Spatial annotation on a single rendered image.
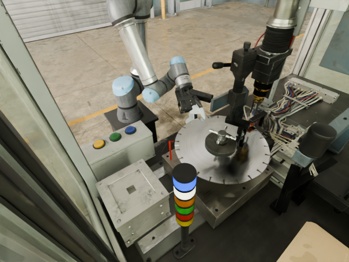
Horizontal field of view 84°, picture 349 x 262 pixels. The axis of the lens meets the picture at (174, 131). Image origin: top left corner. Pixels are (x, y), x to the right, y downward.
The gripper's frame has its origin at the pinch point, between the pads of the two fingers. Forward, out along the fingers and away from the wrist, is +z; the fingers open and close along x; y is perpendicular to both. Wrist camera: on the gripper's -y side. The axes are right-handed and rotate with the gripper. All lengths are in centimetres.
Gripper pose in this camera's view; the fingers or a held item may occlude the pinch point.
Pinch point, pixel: (201, 125)
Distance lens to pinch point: 87.5
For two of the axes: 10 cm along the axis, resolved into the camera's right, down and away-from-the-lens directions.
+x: 1.0, -2.8, -9.6
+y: -9.6, 2.3, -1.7
